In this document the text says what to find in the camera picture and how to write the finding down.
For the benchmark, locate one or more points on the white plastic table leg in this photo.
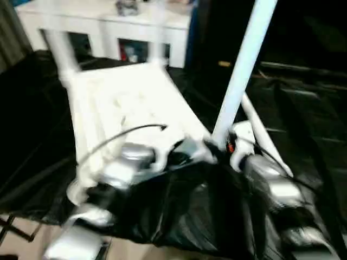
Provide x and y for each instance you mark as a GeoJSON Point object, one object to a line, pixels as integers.
{"type": "Point", "coordinates": [63, 54]}
{"type": "Point", "coordinates": [158, 40]}
{"type": "Point", "coordinates": [260, 122]}
{"type": "Point", "coordinates": [238, 75]}

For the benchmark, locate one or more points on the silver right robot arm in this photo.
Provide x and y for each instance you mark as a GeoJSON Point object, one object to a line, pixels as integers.
{"type": "Point", "coordinates": [276, 184]}

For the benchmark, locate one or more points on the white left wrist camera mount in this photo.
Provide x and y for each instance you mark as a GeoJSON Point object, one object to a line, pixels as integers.
{"type": "Point", "coordinates": [162, 154]}

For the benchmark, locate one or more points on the black plastic mat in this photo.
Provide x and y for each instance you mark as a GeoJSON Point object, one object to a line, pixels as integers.
{"type": "Point", "coordinates": [189, 203]}

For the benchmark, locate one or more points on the white cabinet with glass doors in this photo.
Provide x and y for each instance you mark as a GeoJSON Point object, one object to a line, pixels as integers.
{"type": "Point", "coordinates": [108, 24]}

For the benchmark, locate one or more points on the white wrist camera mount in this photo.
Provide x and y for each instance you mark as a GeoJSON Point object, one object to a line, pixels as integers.
{"type": "Point", "coordinates": [162, 154]}
{"type": "Point", "coordinates": [242, 135]}

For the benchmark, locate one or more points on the black metal stand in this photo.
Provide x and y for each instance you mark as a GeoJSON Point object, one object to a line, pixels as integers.
{"type": "Point", "coordinates": [16, 227]}

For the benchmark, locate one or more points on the grey curtain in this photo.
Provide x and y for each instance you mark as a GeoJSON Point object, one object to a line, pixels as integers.
{"type": "Point", "coordinates": [11, 35]}

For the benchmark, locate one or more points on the dark crumpled bag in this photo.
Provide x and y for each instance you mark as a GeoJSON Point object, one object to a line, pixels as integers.
{"type": "Point", "coordinates": [127, 6]}

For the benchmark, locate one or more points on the black long bar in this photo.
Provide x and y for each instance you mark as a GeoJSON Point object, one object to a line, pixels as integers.
{"type": "Point", "coordinates": [303, 68]}

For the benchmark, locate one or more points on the black case with yellow label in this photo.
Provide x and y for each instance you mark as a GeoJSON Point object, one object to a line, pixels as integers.
{"type": "Point", "coordinates": [219, 35]}

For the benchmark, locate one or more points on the white plastic table top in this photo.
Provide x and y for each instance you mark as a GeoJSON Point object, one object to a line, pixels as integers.
{"type": "Point", "coordinates": [122, 94]}

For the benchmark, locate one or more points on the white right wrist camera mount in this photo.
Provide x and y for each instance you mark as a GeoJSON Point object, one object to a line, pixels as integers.
{"type": "Point", "coordinates": [242, 135]}

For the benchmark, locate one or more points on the blue upright panel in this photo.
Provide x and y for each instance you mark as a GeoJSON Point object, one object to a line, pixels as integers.
{"type": "Point", "coordinates": [192, 35]}

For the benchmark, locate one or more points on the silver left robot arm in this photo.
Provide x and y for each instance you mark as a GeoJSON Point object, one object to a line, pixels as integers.
{"type": "Point", "coordinates": [122, 173]}

